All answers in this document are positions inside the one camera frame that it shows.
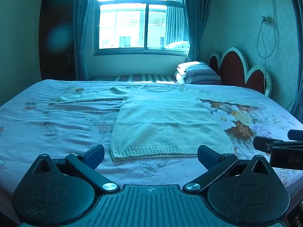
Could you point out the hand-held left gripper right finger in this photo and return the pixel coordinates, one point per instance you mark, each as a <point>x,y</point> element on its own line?
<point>207,157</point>

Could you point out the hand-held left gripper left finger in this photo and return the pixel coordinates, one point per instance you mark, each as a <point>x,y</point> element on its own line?
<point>95,156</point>

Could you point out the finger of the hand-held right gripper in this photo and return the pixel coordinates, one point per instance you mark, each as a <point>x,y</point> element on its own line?
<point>264,143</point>
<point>296,135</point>

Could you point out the white knit sweater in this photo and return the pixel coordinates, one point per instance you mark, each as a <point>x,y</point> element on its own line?
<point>165,123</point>

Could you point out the red scalloped headboard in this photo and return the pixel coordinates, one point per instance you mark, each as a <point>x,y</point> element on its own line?
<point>233,68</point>

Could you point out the striped pillow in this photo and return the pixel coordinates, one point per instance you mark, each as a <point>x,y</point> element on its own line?
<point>203,74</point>

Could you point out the blue curtain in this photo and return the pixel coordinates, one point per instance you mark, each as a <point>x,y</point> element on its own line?
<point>81,28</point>
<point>298,52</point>
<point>195,16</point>

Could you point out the white folded blanket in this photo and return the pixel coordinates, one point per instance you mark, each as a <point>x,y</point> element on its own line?
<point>181,73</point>

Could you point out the striped mattress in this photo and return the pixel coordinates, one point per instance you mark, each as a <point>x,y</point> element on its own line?
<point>137,78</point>

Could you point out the white cloth bundle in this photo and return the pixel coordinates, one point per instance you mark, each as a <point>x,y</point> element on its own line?
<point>177,45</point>

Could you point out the window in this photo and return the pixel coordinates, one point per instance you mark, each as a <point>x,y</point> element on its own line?
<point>142,16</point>

